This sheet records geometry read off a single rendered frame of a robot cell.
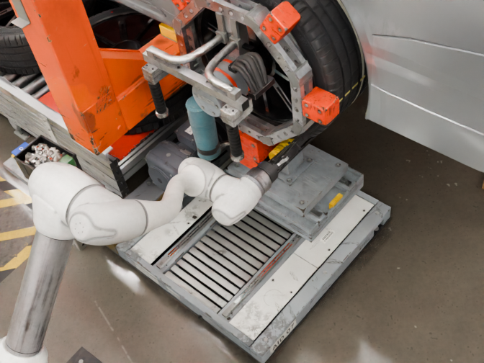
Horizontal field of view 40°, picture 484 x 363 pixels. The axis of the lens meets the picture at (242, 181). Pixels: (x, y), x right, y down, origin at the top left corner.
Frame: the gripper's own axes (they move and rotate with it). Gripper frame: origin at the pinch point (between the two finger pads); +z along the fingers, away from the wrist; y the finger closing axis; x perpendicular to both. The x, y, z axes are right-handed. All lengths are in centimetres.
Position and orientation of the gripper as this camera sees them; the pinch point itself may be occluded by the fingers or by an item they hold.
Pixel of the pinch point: (300, 139)
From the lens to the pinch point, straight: 223.6
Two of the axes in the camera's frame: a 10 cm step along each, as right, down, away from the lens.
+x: -6.1, -7.7, -1.8
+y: 4.5, -1.4, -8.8
